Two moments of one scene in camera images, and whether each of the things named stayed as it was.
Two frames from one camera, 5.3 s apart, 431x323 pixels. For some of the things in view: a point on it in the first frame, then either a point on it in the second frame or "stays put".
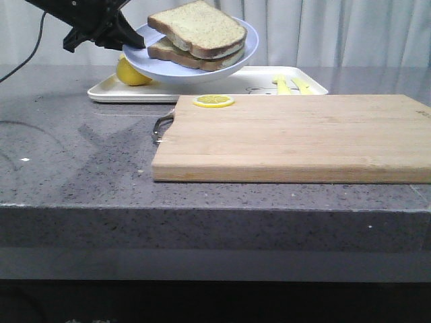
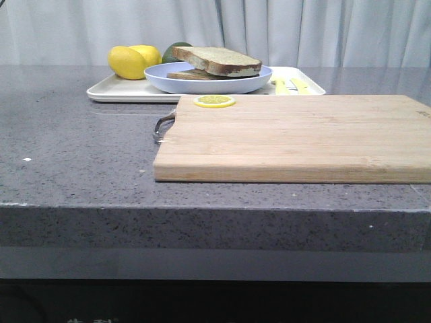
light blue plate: x=169 y=73 -> x=157 y=77
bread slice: x=170 y=52 -> x=201 y=75
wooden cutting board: x=350 y=138 stays put
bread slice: x=206 y=31 -> x=219 y=61
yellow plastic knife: x=304 y=89 stays put
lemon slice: x=214 y=101 stays put
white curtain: x=289 y=32 stays put
